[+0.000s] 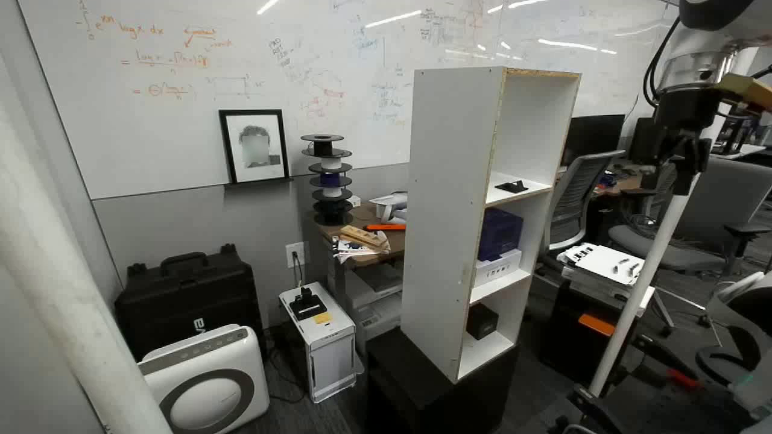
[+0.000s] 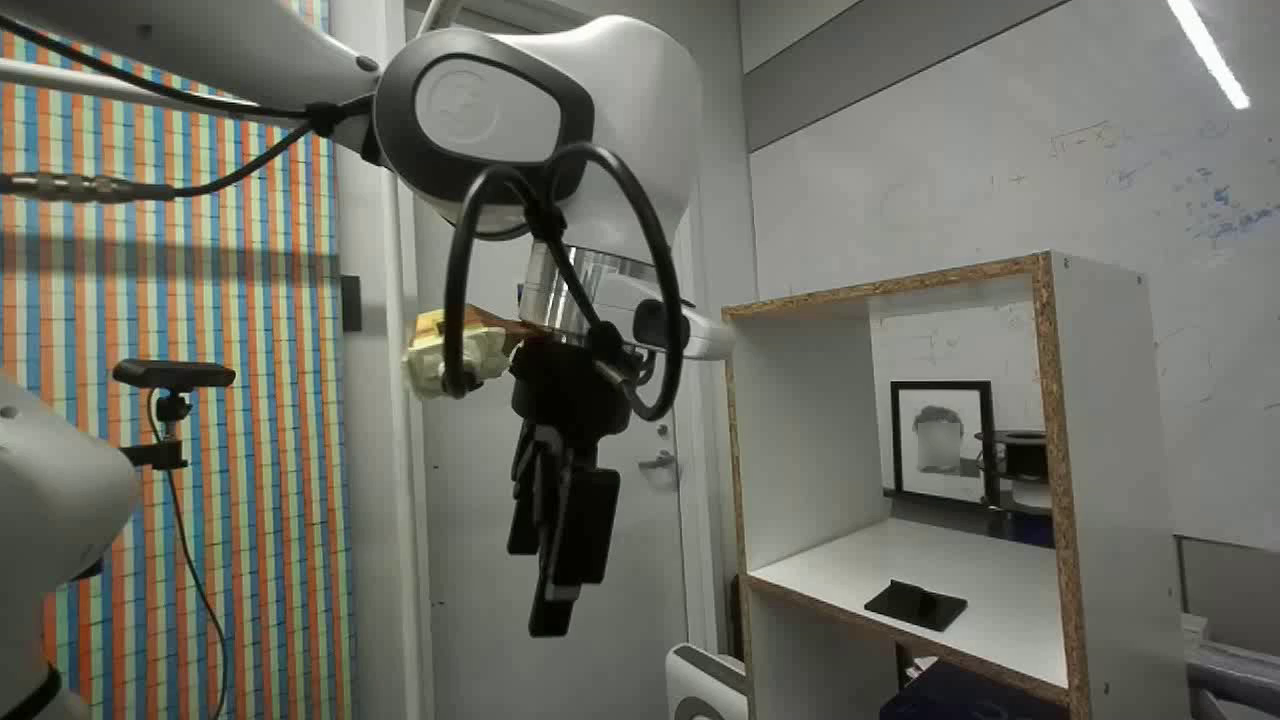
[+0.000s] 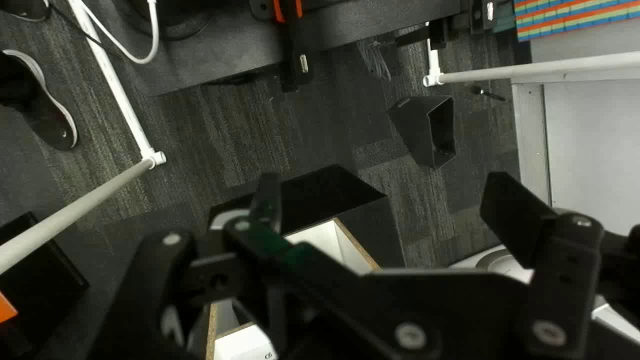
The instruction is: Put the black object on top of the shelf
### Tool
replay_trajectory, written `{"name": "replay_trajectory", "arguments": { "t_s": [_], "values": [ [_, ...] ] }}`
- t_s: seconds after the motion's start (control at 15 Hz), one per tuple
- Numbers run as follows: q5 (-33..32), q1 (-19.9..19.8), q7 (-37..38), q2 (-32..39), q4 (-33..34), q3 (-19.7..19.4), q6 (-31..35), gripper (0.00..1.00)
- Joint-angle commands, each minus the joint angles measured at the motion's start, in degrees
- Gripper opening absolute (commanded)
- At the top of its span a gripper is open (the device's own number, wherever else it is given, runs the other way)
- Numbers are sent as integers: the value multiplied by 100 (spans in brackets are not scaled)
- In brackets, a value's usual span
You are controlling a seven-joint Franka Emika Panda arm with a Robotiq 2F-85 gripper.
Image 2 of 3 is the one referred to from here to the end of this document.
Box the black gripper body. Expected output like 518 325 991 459
510 342 628 436

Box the black object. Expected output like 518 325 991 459
866 578 964 630

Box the white second robot base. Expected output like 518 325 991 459
0 379 141 720

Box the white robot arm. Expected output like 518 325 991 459
0 0 698 638

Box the white particleboard shelf unit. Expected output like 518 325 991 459
726 250 1189 720

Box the white appliance on floor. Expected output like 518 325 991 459
664 645 746 720

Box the framed portrait photo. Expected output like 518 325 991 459
893 379 995 507

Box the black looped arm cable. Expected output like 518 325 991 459
441 138 691 425

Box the black camera on stand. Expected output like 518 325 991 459
113 361 237 470

